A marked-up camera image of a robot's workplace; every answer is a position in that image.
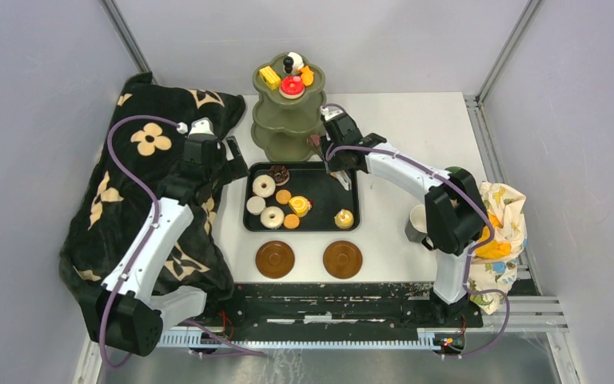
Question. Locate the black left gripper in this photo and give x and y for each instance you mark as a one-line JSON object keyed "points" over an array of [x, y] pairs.
{"points": [[236, 167]]}

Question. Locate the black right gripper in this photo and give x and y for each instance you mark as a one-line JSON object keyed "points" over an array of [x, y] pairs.
{"points": [[334, 165]]}

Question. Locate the steel tongs white handle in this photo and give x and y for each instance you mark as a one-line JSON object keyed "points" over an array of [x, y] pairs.
{"points": [[340, 175]]}

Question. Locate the white glazed donut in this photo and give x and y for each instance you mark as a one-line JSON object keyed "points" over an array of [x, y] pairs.
{"points": [[264, 186], [272, 217]]}

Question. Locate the chocolate sprinkle donut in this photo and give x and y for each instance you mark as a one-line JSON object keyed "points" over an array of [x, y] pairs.
{"points": [[280, 174]]}

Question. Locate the yellow cream cupcake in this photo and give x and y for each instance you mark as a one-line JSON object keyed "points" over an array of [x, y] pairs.
{"points": [[344, 219]]}

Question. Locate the yellow swirl roll cake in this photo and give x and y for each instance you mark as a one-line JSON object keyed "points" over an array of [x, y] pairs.
{"points": [[300, 205]]}

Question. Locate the orange fish-shaped pastry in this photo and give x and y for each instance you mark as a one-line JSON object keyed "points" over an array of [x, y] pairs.
{"points": [[307, 75]]}

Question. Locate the red glazed donut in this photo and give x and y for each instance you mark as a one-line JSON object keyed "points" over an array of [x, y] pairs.
{"points": [[291, 87]]}

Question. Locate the yellow layered cake slice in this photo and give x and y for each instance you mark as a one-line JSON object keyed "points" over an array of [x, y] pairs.
{"points": [[270, 77]]}

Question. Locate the white cake block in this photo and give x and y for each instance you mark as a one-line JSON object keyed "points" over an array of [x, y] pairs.
{"points": [[293, 63]]}

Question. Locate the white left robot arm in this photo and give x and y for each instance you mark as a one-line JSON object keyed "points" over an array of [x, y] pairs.
{"points": [[123, 312]]}

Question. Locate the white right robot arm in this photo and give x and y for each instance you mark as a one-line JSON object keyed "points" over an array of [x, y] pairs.
{"points": [[455, 215]]}

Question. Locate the pink round donut base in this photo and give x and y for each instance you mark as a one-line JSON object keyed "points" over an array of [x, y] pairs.
{"points": [[314, 141]]}

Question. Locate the white round cake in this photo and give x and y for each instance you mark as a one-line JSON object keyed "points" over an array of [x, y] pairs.
{"points": [[255, 205]]}

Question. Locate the black rectangular tray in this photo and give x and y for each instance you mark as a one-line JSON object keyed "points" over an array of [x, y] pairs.
{"points": [[308, 179]]}

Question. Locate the round tan biscuit upper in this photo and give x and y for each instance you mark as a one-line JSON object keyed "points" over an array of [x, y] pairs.
{"points": [[283, 196]]}

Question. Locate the round tan biscuit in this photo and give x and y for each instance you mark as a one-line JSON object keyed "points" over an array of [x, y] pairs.
{"points": [[283, 196], [291, 221]]}

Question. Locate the round tan biscuit lower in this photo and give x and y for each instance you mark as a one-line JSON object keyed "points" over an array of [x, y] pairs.
{"points": [[291, 221]]}

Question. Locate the green three-tier serving stand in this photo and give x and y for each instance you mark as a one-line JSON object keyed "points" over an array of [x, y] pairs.
{"points": [[281, 126]]}

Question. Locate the brown wooden coaster left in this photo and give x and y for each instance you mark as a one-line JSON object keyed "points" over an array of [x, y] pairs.
{"points": [[275, 259]]}

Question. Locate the brown wooden coaster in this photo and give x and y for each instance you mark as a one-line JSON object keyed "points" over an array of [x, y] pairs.
{"points": [[342, 259], [275, 259]]}

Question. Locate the black floral plush blanket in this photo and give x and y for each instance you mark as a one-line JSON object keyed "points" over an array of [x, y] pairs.
{"points": [[114, 207]]}

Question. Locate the grey mug white inside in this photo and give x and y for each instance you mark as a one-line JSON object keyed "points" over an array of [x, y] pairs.
{"points": [[416, 229]]}

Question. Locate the brown wooden coaster right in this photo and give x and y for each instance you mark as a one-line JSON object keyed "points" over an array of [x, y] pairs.
{"points": [[342, 259]]}

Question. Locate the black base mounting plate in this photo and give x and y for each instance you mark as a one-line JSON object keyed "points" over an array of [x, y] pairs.
{"points": [[405, 303]]}

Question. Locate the patterned white yellow cloth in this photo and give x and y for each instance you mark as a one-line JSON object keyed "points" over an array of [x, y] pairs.
{"points": [[494, 267]]}

